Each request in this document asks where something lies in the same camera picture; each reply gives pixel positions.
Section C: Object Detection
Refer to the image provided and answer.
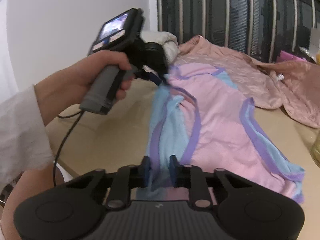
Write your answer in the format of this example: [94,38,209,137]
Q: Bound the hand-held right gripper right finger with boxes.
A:
[169,155,253,209]

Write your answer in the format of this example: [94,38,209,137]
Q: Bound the person's left hand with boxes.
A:
[33,50,134,126]

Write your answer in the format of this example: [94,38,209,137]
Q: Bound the pink box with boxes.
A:
[279,50,305,62]

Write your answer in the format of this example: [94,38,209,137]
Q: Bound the white cardboard box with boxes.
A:
[309,27,320,48]

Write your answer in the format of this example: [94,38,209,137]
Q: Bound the person's left forearm white sleeve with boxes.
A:
[0,84,55,188]

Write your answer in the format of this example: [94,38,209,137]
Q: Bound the metal window grille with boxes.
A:
[157,0,317,63]

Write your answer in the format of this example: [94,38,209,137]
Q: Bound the pink and blue shirt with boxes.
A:
[147,64,306,204]

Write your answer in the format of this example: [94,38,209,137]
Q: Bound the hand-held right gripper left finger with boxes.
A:
[65,156,152,209]

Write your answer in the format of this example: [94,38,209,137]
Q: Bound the yellowish glass jar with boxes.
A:
[309,129,320,168]

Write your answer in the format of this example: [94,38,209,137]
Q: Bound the pink satin garment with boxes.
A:
[174,35,320,129]

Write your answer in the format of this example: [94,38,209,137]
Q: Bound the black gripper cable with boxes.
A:
[52,109,86,182]

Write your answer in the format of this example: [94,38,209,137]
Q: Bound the folded beige cloth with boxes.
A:
[141,31,179,64]

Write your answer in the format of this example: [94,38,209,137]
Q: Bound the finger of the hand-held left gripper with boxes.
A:
[143,66,167,86]

